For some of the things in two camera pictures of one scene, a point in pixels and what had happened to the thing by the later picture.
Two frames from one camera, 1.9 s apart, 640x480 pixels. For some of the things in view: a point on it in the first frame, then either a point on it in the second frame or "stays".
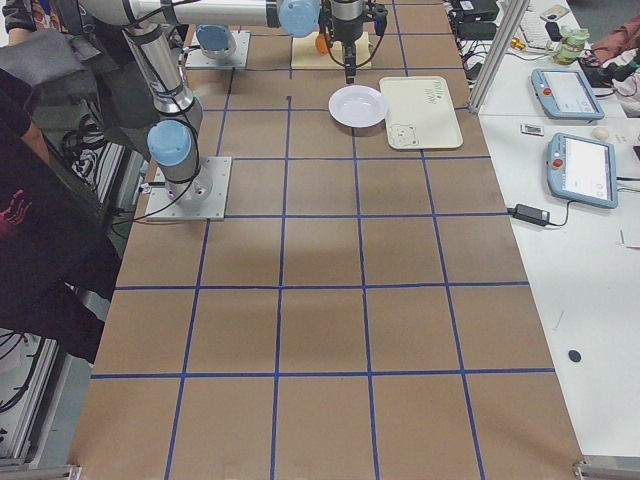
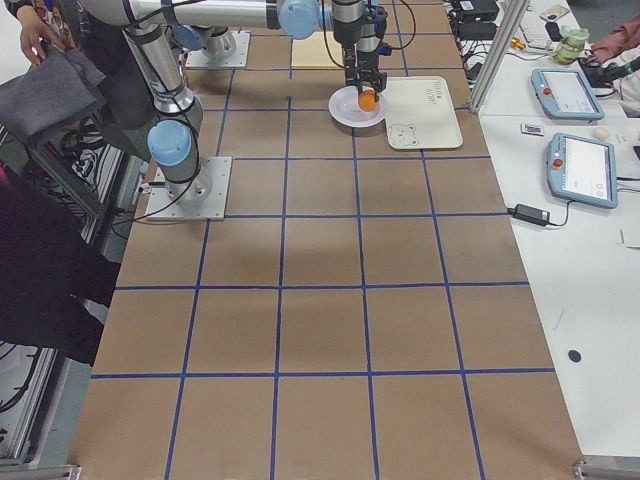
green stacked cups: [572, 40] stays
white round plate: [357, 106] stays
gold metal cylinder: [516, 43] stays
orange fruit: [321, 43] to [367, 101]
